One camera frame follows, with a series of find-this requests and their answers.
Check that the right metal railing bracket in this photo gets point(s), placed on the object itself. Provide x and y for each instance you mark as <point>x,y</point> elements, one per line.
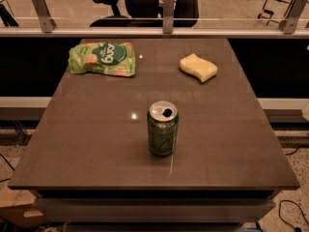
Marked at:
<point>289,23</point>

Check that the green soda can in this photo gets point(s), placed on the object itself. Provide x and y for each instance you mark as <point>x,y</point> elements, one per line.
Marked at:
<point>162,119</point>

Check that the middle metal railing bracket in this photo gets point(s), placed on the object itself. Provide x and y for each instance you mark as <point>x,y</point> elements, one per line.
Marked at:
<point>168,16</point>

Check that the left metal railing bracket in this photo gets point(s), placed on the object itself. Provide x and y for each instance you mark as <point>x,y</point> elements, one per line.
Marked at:
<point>46,21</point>

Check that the wooden chair in background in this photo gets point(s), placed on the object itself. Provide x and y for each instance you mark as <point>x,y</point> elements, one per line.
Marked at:
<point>274,11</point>

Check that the cardboard box on floor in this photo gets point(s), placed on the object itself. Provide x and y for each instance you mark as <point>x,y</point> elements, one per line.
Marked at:
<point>17,207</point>

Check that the yellow sponge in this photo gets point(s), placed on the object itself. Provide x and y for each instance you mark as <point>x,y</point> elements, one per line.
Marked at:
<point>198,67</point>

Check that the black office chair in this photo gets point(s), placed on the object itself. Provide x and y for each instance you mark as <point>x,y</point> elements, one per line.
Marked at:
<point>148,13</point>

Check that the brown table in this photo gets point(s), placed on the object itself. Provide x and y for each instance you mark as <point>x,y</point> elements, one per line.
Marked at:
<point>183,140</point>

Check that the metal railing bracket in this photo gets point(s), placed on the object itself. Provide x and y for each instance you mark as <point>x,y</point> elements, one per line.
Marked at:
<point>289,23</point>
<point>168,16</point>
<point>46,21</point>

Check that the green snack bag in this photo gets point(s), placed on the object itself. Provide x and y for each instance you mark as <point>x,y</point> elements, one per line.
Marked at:
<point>117,59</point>

